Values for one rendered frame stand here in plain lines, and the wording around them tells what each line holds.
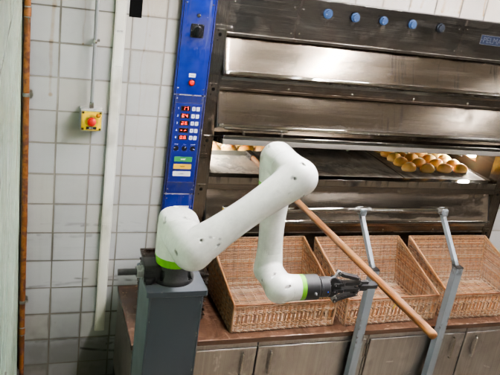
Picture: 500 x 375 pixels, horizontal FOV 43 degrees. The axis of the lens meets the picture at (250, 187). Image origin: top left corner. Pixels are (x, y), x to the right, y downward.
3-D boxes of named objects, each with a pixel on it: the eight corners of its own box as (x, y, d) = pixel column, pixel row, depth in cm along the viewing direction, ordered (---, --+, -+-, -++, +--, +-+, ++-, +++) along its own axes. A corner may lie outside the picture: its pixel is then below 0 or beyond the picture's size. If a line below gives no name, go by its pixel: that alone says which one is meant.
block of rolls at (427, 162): (358, 140, 427) (359, 133, 425) (418, 143, 443) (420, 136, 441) (404, 172, 374) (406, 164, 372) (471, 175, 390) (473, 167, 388)
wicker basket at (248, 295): (202, 282, 340) (207, 236, 330) (297, 277, 360) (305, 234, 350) (228, 334, 297) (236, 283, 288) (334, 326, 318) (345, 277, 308)
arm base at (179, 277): (120, 289, 203) (121, 273, 201) (114, 267, 216) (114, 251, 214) (198, 286, 212) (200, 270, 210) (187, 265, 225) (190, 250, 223)
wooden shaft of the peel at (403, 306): (437, 340, 208) (440, 332, 207) (430, 341, 207) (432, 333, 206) (254, 160, 355) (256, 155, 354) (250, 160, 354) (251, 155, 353)
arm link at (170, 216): (161, 275, 204) (167, 222, 197) (149, 252, 217) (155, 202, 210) (199, 272, 209) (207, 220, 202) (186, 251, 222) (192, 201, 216)
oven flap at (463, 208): (204, 223, 329) (204, 185, 328) (485, 223, 388) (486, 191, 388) (206, 223, 325) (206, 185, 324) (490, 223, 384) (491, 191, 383)
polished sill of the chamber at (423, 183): (204, 179, 327) (205, 172, 325) (488, 186, 387) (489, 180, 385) (207, 184, 322) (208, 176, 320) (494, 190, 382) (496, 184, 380)
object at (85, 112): (78, 126, 290) (79, 105, 287) (100, 127, 294) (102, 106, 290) (79, 131, 284) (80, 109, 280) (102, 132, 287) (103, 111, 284)
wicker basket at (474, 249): (396, 275, 381) (406, 234, 371) (473, 272, 400) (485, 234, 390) (442, 320, 338) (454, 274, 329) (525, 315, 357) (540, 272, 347)
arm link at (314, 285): (305, 306, 219) (310, 283, 216) (293, 289, 230) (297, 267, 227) (321, 306, 221) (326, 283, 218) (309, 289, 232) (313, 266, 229)
